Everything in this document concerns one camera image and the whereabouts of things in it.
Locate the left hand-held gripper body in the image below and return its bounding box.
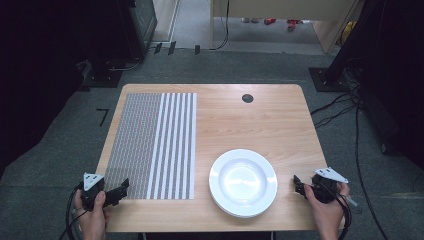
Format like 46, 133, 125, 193
80, 172, 118, 212

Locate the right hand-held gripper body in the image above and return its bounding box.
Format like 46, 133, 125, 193
301, 166, 350, 205

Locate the person's right hand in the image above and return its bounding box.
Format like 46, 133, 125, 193
303, 182, 351, 232

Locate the person's left hand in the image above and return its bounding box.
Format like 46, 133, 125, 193
73, 188, 111, 236

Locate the grey striped woven placemat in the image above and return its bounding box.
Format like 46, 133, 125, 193
103, 92, 198, 201

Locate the white round plate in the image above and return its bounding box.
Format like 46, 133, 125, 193
208, 148, 279, 219

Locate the dark glass-fronted cabinet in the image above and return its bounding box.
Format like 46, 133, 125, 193
117, 0, 158, 62

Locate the light wooden cabinet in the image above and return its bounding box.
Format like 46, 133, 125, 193
209, 0, 365, 55

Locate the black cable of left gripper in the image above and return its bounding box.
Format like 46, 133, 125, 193
59, 182, 88, 240

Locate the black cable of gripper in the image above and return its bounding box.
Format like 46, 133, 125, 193
319, 181, 354, 240
59, 182, 88, 240

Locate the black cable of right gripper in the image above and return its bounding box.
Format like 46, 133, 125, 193
319, 181, 354, 240

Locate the black floor cable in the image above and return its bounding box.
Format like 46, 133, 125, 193
309, 56, 390, 240

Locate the black stand base plate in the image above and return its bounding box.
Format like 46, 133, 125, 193
308, 67, 352, 93
78, 59, 124, 92

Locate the black hanging cable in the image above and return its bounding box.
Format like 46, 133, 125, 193
209, 0, 232, 52

